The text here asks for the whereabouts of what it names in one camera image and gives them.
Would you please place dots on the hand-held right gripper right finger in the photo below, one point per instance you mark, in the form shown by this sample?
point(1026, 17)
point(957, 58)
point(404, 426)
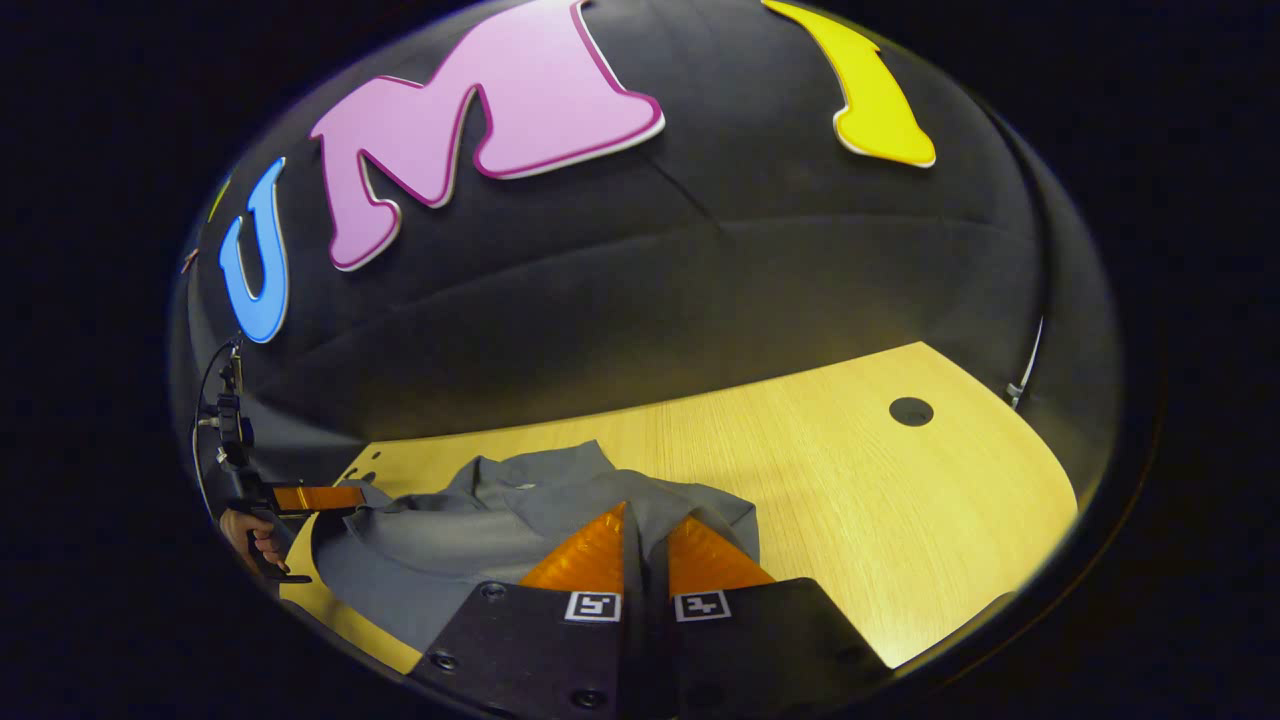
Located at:
point(760, 650)

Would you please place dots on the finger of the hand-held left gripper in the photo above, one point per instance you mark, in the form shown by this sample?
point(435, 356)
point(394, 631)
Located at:
point(320, 498)

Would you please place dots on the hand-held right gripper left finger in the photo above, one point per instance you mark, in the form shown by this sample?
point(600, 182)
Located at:
point(540, 650)

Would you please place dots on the grey collared shirt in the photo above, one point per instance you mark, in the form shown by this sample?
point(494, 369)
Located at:
point(450, 550)

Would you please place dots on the small copper cloth clip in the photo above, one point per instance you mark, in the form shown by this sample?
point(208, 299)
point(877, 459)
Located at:
point(189, 262)

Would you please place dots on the black backdrop cloth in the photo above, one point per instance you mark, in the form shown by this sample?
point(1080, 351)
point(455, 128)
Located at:
point(750, 280)

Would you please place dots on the silver metal pole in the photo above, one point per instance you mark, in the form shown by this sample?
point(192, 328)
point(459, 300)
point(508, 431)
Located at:
point(1025, 375)

